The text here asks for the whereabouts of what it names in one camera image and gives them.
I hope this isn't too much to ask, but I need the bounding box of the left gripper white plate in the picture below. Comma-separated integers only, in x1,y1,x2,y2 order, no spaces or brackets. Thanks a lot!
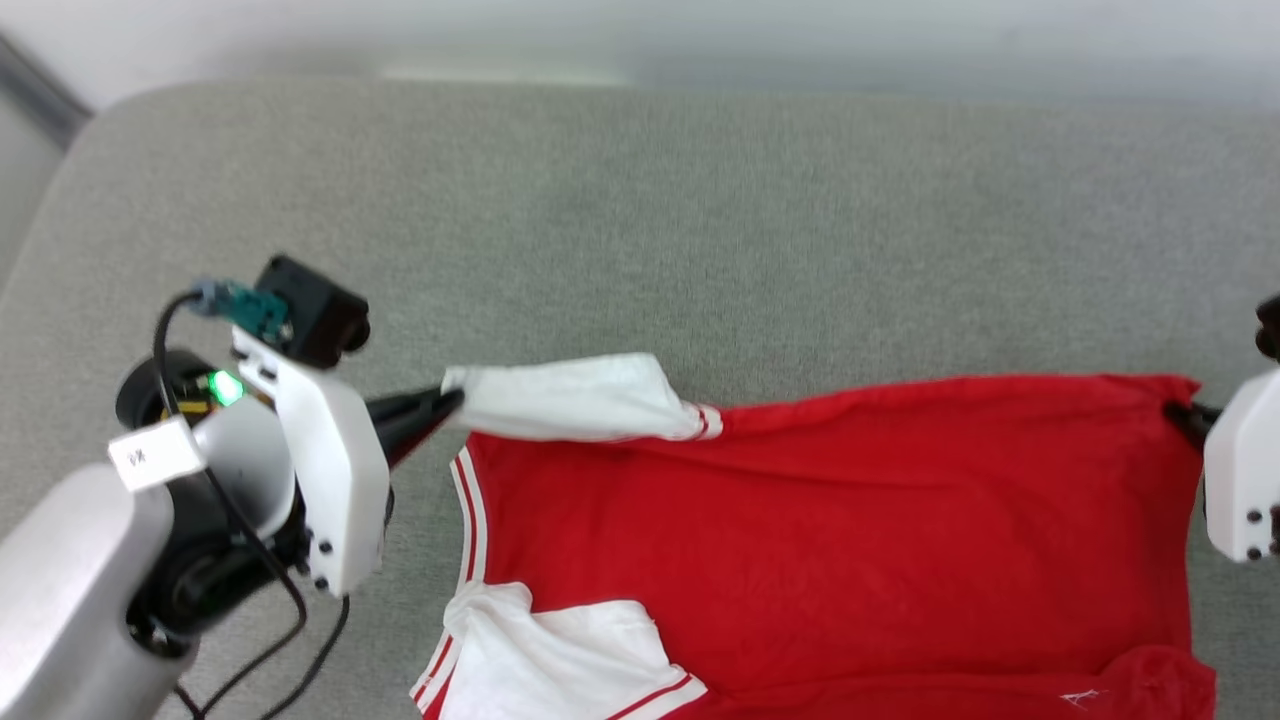
114,333,467,599

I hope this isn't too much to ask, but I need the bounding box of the red and white shirt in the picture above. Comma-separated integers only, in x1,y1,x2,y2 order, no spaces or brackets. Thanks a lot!
408,351,1218,720

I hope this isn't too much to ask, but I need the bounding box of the dark grey wall trim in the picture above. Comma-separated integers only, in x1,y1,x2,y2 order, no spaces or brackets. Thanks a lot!
0,32,94,153

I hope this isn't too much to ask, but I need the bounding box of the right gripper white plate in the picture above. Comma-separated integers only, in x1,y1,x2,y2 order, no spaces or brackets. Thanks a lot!
1162,367,1280,564

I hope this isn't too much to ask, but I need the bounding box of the teal cable connector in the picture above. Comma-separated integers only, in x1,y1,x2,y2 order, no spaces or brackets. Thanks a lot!
188,279,294,343

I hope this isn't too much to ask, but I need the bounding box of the white label tag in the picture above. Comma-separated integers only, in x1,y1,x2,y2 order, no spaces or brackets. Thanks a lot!
107,417,207,492

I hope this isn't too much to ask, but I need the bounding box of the thin black cable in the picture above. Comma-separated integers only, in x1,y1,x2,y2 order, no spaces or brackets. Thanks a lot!
262,594,352,720
152,288,309,720

